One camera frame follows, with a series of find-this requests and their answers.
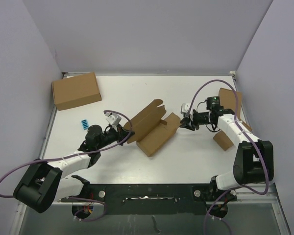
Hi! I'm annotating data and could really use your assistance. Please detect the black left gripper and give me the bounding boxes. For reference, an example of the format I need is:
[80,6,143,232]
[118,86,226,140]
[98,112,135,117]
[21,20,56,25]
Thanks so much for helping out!
[96,122,135,150]

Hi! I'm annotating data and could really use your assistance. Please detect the cardboard box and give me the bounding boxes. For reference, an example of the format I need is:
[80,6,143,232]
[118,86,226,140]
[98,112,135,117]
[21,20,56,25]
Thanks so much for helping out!
[52,72,102,111]
[219,88,243,118]
[212,121,253,151]
[124,99,181,157]

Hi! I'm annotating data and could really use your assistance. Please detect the blue plastic rack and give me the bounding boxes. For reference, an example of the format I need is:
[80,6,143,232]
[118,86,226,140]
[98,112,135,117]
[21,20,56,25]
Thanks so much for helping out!
[81,119,89,130]

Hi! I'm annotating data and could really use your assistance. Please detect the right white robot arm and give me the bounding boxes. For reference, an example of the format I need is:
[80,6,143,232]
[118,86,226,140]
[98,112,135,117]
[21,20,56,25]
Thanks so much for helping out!
[180,96,274,200]

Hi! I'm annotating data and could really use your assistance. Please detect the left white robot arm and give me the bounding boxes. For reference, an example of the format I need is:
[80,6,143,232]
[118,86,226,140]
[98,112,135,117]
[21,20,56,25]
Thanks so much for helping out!
[13,124,135,213]

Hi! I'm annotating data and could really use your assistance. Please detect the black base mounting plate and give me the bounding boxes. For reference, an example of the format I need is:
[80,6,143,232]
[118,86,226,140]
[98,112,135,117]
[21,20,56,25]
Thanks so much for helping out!
[62,184,237,215]

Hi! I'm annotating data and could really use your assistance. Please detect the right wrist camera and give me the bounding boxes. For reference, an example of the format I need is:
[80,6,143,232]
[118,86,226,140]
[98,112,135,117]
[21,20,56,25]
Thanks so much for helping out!
[180,103,192,117]

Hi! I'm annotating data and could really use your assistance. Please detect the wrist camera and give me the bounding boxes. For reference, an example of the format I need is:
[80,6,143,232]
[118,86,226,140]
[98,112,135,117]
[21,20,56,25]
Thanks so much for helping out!
[180,103,192,117]
[104,112,122,126]

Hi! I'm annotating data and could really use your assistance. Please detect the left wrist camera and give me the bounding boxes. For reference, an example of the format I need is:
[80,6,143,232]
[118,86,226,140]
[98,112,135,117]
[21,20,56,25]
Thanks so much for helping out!
[104,112,122,126]

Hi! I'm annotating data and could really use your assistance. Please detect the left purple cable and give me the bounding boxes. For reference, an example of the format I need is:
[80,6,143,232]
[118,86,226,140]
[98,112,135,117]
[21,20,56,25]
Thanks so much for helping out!
[0,110,135,222]

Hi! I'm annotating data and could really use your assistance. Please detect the purple cable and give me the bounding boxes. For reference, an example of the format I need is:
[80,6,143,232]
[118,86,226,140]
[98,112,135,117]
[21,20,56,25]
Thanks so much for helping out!
[0,110,135,222]
[190,79,270,235]

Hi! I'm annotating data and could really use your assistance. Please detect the aluminium table frame rail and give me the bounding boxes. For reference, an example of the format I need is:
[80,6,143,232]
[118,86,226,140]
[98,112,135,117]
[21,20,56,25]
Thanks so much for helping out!
[11,72,292,235]

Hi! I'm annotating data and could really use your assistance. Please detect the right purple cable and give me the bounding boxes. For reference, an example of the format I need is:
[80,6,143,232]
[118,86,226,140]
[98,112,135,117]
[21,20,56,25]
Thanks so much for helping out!
[190,79,270,235]

